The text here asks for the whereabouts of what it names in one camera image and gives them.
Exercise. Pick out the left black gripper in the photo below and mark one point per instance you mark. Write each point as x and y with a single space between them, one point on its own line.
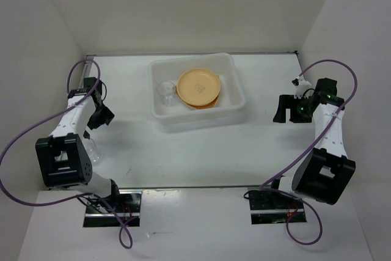
105 115

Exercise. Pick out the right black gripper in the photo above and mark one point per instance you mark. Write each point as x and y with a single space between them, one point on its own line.
289 101

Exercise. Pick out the clear glass cup front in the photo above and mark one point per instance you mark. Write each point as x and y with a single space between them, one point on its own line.
92 150

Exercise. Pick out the clear glass cup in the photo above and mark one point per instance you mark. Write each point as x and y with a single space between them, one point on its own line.
166 92
92 150

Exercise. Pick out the woven bamboo triangular basket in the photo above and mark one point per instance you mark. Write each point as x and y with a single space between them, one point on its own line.
214 105

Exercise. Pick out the tan round plate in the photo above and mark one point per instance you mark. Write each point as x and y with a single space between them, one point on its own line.
198 87
210 105

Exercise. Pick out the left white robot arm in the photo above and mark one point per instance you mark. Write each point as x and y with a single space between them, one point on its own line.
63 159

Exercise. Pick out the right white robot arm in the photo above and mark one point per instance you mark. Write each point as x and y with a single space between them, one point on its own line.
326 170

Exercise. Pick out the clear plastic bin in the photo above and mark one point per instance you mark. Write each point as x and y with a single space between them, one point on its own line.
180 117

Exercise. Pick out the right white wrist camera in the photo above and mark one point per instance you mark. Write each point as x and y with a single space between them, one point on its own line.
301 85

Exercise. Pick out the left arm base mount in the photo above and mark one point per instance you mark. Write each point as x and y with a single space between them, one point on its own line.
126 204

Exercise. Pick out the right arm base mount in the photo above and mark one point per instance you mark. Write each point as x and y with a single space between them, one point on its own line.
273 208

